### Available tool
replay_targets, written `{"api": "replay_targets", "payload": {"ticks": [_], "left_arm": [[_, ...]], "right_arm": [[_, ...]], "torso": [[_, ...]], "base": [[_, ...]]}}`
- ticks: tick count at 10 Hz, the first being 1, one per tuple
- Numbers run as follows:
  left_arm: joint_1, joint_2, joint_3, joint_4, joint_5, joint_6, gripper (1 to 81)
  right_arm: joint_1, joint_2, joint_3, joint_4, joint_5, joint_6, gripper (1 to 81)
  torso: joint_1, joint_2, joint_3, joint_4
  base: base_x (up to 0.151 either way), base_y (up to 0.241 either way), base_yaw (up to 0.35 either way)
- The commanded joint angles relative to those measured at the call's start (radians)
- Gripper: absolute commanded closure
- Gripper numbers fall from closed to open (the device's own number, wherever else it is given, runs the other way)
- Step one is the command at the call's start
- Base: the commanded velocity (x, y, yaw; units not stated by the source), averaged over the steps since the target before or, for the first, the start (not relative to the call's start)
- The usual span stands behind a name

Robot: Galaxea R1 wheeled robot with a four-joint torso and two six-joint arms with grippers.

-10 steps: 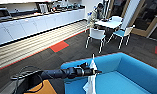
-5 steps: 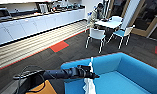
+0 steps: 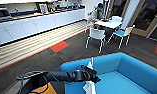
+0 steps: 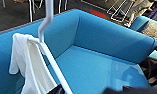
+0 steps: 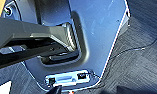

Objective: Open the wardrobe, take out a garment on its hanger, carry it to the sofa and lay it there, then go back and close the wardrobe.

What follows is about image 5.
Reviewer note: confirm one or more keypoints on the round base bolt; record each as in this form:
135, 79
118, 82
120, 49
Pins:
7, 11

